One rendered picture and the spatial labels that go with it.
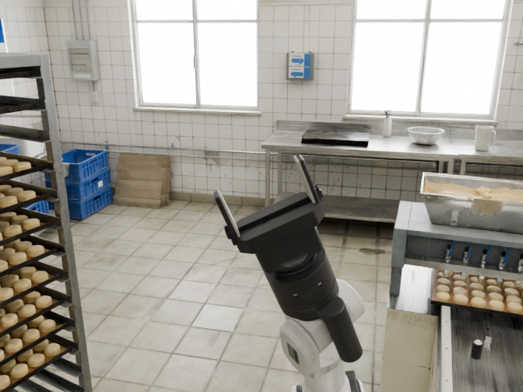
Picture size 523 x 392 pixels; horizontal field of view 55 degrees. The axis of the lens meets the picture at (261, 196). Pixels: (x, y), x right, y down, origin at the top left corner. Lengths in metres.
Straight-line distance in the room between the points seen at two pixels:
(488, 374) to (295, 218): 1.31
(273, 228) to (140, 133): 5.24
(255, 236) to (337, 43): 4.55
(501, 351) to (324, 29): 3.79
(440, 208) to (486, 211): 0.16
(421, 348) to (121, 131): 4.50
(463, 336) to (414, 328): 0.21
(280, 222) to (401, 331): 1.55
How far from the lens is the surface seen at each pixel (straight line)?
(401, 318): 2.10
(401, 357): 2.20
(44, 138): 1.60
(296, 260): 0.65
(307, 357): 0.73
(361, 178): 5.31
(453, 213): 1.97
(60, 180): 1.62
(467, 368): 1.84
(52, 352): 1.85
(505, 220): 1.99
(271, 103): 5.26
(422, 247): 2.05
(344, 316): 0.68
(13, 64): 1.51
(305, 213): 0.62
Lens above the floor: 1.89
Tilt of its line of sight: 19 degrees down
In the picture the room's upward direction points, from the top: straight up
